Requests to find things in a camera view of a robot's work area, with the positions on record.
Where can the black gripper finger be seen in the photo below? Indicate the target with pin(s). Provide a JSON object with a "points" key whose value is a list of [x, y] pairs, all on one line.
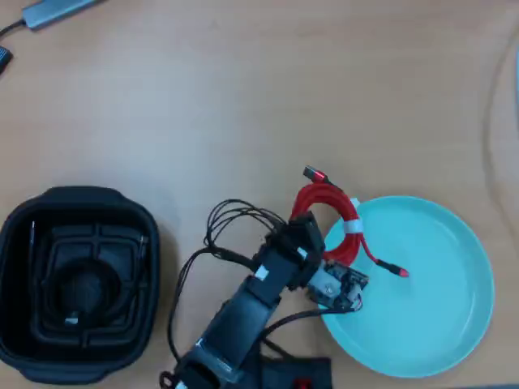
{"points": [[313, 235], [292, 231]]}

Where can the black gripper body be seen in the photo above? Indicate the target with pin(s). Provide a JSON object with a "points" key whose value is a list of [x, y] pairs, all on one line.
{"points": [[294, 263]]}

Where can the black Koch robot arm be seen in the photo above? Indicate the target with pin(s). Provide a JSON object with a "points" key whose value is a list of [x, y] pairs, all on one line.
{"points": [[239, 312]]}

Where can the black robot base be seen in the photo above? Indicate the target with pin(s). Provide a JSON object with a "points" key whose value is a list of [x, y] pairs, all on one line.
{"points": [[292, 368]]}

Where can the black square collapsible bowl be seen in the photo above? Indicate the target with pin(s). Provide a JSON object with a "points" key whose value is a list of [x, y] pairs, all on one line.
{"points": [[16, 283]]}

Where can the red clamp part on base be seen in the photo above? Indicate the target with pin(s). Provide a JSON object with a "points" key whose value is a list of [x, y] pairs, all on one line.
{"points": [[302, 383]]}

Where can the light blue round plate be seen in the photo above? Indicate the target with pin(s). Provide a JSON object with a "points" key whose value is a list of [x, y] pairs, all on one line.
{"points": [[425, 304]]}

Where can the grey metal USB hub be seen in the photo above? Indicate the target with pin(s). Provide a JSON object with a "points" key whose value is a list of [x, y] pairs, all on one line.
{"points": [[61, 12]]}

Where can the dark plug with blue face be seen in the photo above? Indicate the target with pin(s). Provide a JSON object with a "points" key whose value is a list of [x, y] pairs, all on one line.
{"points": [[4, 58]]}

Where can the bare circuit board wrist camera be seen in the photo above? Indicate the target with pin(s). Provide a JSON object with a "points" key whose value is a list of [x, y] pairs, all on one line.
{"points": [[336, 283]]}

